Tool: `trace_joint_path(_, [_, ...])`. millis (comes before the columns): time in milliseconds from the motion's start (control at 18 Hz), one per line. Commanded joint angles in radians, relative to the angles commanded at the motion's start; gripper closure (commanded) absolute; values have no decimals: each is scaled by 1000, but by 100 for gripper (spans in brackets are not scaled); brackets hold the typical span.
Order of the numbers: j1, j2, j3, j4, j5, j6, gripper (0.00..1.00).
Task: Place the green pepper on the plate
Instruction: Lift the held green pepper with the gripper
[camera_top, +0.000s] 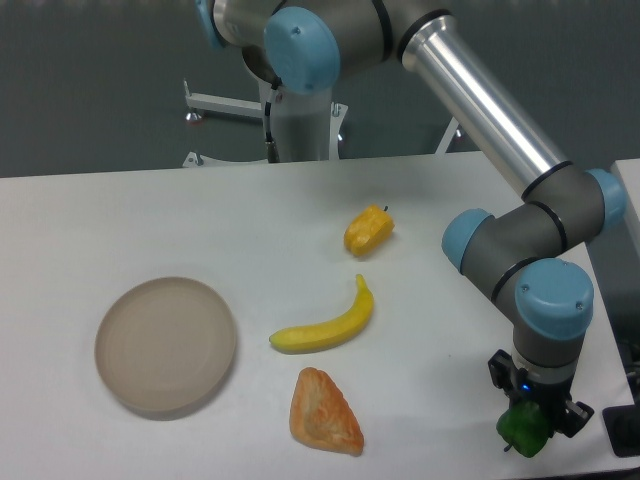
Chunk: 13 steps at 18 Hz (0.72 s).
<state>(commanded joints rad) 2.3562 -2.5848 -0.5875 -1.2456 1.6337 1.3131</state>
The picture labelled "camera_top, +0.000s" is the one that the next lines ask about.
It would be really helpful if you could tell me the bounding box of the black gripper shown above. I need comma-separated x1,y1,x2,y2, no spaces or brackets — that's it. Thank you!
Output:
488,350,594,438

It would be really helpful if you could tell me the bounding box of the green toy pepper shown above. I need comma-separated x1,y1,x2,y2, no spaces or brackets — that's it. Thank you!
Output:
496,401,552,458

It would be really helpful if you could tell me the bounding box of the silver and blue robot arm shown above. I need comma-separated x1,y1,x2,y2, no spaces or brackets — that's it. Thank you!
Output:
195,1,626,443

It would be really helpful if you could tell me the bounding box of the yellow toy bell pepper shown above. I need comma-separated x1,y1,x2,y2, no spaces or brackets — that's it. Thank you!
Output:
343,204,395,257

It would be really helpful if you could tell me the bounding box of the beige round plate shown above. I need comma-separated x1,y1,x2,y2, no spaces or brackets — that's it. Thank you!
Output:
94,277,237,420

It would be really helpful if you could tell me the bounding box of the black device at table edge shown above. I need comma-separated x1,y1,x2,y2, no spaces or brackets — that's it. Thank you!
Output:
602,405,639,458

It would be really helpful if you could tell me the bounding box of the yellow toy banana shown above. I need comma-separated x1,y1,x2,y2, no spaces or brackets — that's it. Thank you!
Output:
269,274,375,354

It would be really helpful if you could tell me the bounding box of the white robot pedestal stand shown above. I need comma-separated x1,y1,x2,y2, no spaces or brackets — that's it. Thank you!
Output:
180,78,471,169

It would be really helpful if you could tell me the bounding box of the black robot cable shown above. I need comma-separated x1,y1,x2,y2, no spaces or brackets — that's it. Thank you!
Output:
263,74,284,164

